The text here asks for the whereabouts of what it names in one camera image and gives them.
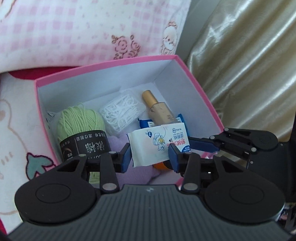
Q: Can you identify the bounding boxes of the white wet wipes pack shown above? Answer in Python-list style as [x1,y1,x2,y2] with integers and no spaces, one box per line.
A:
[127,123,191,167]

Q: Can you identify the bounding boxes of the frosted foundation bottle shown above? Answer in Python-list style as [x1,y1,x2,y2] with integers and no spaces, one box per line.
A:
[142,90,178,126]

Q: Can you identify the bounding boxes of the pink checked plush pillow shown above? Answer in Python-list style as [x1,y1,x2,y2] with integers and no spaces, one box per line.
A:
[1,1,191,72]

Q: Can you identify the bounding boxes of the strawberry bear bed blanket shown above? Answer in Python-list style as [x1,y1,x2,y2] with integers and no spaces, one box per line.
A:
[1,73,59,233]

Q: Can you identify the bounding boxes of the green yarn ball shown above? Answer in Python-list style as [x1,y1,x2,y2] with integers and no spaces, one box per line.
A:
[56,102,110,185]

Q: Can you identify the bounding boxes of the golden satin curtain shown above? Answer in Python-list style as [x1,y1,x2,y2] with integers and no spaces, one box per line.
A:
[187,1,295,141]

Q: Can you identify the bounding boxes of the orange small object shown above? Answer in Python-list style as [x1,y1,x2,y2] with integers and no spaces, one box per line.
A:
[153,162,170,171]

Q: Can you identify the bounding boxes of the bag of white floss picks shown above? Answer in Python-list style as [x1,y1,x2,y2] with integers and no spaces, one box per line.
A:
[99,90,141,135]

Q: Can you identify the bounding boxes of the blue snack packet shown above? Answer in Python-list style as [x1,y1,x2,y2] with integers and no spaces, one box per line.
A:
[137,112,191,140]

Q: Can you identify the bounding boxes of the pink cardboard box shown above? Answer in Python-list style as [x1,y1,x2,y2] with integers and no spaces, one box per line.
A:
[36,56,224,186]

